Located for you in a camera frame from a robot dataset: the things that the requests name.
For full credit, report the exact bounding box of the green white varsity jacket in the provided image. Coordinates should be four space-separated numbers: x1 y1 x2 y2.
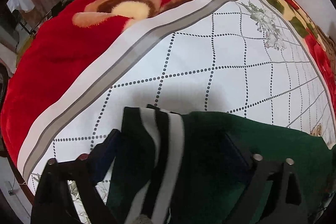
107 106 335 223

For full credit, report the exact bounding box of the white grid patterned sheet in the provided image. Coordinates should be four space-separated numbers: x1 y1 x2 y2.
17 0 335 223

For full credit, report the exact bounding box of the red floral blanket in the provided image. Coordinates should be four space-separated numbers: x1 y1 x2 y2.
1 0 335 162

